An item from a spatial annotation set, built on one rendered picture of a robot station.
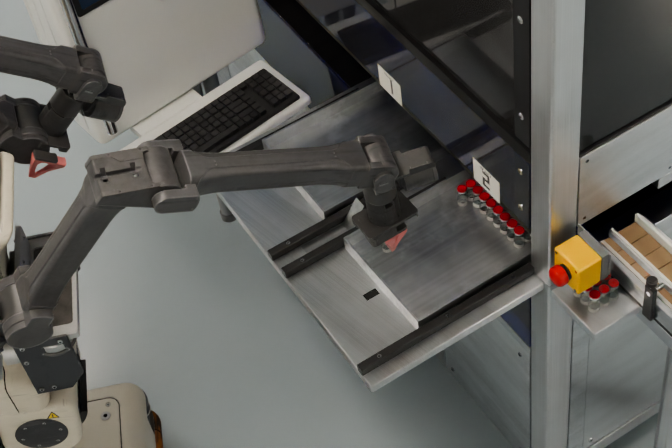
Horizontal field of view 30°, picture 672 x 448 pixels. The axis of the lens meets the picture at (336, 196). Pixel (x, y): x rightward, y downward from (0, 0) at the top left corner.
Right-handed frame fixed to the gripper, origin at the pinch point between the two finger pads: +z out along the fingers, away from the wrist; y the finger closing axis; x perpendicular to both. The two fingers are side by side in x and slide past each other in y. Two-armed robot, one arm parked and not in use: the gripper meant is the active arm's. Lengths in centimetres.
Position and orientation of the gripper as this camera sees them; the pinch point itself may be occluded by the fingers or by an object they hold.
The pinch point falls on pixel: (390, 246)
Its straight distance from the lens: 226.0
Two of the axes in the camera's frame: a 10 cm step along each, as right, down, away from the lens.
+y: 8.4, -4.8, 2.4
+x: -5.2, -5.9, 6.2
